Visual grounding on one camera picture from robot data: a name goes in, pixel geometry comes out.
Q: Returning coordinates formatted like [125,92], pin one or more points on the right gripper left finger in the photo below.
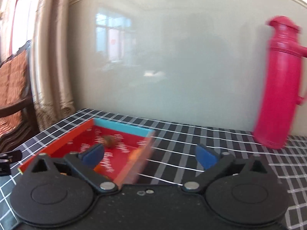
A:
[82,166]

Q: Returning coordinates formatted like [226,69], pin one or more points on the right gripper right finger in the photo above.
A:
[215,166]

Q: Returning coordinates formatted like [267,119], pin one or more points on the brown round fruit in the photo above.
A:
[108,141]

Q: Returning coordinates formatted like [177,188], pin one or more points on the dark wooden sofa chair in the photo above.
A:
[18,117]

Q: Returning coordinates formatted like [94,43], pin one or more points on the red cardboard tray box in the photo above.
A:
[116,150]

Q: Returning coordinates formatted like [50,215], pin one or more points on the black white grid tablecloth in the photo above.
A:
[263,188]

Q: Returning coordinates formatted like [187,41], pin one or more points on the pink thermos flask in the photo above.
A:
[282,84]

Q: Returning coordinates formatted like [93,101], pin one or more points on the beige lace curtain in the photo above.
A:
[43,23]

